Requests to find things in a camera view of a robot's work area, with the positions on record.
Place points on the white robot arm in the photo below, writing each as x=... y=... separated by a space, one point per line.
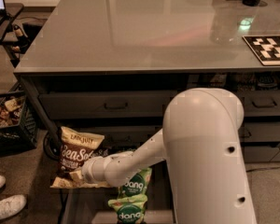
x=200 y=144

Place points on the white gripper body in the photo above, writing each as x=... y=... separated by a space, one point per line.
x=87 y=171

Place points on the front green dang chip bag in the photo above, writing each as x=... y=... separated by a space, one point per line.
x=129 y=210

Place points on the black white marker board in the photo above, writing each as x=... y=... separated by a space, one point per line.
x=265 y=47

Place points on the middle left drawer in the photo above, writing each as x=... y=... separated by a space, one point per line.
x=122 y=135

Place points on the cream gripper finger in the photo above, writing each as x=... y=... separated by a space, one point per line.
x=77 y=175

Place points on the green dang chip bag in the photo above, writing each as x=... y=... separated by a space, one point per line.
x=136 y=185
x=129 y=210

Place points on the dark cabinet frame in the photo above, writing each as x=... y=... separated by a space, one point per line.
x=36 y=83

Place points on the middle right drawer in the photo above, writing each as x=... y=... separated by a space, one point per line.
x=260 y=132

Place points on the top right drawer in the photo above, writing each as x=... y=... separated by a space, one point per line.
x=260 y=103

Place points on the brown sea salt chip bag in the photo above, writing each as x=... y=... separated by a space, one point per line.
x=75 y=150

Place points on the middle green dang chip bag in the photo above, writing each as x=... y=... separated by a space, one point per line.
x=136 y=185

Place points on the top left drawer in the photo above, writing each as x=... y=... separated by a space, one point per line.
x=106 y=104

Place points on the open bottom left drawer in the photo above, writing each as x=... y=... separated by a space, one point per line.
x=89 y=206

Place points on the black crate of snacks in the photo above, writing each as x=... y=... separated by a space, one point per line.
x=18 y=125

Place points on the bottom right drawer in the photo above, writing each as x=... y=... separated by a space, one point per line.
x=261 y=154

